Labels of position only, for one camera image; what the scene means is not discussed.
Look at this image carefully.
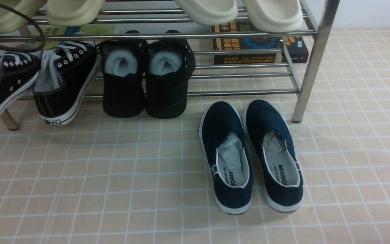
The black canvas sneaker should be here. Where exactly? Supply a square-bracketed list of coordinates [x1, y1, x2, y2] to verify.
[33, 41, 101, 126]
[0, 52, 41, 115]

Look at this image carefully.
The silver metal shoe rack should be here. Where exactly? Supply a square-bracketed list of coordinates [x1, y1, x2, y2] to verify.
[0, 0, 340, 123]

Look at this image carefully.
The black mesh shoe, left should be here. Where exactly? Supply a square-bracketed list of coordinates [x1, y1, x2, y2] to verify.
[99, 39, 149, 118]

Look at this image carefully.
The black book with orange text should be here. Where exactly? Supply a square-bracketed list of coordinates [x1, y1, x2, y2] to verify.
[212, 37, 309, 65]

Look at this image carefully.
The cream slipper, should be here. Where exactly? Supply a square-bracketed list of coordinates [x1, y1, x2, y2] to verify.
[243, 0, 303, 33]
[174, 0, 238, 26]

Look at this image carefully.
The navy slip-on shoe, right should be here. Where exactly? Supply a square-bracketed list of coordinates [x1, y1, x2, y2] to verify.
[243, 99, 304, 213]

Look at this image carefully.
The cream slipper, far right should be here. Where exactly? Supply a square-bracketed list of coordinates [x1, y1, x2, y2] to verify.
[243, 0, 303, 33]

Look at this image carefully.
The black mesh shoe, right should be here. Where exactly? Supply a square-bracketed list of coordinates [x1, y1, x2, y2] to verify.
[145, 39, 196, 119]

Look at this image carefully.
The black mesh shoe, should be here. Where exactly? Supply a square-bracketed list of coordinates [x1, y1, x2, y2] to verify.
[145, 39, 196, 119]
[99, 39, 149, 118]

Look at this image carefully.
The green and blue book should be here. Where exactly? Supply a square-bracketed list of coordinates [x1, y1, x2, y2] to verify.
[31, 24, 118, 50]

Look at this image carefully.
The navy slip-on shoe, left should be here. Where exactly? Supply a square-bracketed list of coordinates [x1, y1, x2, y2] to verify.
[198, 101, 255, 215]

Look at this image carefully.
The navy slip-on shoe, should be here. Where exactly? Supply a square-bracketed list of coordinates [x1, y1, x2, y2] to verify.
[243, 99, 304, 213]
[198, 101, 255, 215]

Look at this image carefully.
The black cable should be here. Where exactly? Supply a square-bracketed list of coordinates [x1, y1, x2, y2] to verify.
[0, 0, 46, 53]

